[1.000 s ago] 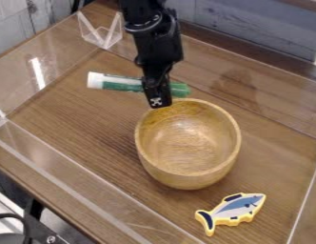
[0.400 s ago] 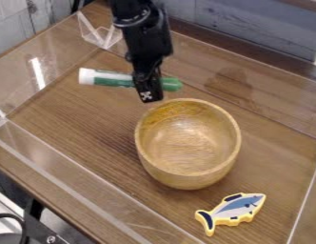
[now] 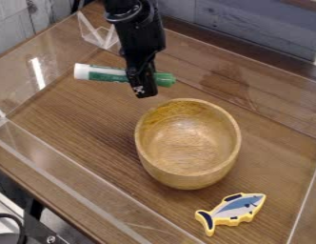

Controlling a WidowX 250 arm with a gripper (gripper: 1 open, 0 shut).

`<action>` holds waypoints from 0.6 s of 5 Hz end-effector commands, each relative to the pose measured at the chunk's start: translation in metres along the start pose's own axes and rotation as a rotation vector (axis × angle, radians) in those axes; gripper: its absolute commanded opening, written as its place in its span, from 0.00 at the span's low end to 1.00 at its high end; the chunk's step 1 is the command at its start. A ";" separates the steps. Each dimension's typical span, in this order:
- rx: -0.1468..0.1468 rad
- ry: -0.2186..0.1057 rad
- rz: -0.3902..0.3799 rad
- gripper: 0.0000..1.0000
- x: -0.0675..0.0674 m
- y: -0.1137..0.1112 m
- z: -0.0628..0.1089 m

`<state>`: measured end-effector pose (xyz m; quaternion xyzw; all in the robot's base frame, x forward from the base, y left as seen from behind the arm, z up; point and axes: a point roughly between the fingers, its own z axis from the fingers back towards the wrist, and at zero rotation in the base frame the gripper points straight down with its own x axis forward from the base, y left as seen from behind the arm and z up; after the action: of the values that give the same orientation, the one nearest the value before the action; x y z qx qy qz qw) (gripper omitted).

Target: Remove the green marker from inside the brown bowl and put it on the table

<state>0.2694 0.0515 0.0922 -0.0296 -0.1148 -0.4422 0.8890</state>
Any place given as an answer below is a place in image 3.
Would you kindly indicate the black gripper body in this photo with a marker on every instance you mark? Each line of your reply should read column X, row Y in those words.
column 138, row 24

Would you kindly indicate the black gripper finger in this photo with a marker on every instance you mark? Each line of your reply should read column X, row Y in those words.
column 121, row 53
column 141, row 79

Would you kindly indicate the green white marker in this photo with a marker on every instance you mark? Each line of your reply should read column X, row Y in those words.
column 108, row 74

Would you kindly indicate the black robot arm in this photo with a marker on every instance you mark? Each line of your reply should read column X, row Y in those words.
column 141, row 34

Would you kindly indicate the brown wooden bowl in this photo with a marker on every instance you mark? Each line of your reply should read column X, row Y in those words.
column 188, row 141

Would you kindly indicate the yellow blue fish toy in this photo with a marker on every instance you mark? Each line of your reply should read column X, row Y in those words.
column 236, row 209

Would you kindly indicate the clear acrylic tray wall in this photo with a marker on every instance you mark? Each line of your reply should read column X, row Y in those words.
column 97, row 207

